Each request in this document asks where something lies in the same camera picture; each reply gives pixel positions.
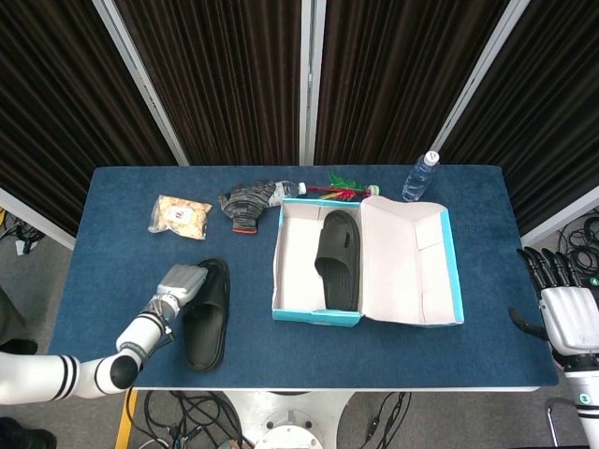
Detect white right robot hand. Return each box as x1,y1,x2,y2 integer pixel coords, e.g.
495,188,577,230
508,247,599,361

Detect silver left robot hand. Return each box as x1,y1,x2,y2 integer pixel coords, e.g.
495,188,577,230
153,263,210,305

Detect black rubber slipper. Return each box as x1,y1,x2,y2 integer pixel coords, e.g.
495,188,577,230
314,210,362,311
182,257,232,373

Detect blue and white shoebox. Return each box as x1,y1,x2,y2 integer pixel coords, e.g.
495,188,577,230
270,196,465,326

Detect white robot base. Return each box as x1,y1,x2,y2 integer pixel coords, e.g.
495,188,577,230
219,390,357,449

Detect black shoe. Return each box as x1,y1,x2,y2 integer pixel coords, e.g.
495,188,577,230
0,339,39,359
0,415,58,449

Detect clear bag of snacks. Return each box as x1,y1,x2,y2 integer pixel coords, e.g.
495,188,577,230
148,194,213,240

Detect grey striped knit glove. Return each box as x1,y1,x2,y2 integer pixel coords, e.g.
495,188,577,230
217,181,278,235

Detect small clear plastic bottle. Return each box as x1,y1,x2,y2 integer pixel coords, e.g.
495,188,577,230
269,180,309,205

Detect yellow floor tape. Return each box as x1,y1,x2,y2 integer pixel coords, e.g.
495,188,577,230
114,388,139,449

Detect colourful feather shuttlecock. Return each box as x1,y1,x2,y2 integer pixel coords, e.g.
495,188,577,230
306,170,380,201

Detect blue felt table cover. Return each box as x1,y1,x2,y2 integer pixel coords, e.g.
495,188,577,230
48,164,561,389

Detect dark brown curtain panel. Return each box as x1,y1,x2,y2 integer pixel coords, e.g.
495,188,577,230
442,0,599,235
114,0,303,166
0,0,179,238
314,0,509,166

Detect clear plastic water bottle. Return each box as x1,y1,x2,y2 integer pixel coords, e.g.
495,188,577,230
401,150,442,202

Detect black floor cable bundle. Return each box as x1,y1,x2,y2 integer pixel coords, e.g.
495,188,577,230
0,210,46,256
142,390,244,449
556,210,599,277

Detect white partition post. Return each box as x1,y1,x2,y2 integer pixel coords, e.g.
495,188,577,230
299,0,328,166
92,0,191,166
430,0,534,166
0,186,76,252
519,184,599,249

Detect grey metal tube frame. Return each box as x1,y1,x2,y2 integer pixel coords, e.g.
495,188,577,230
545,397,582,449

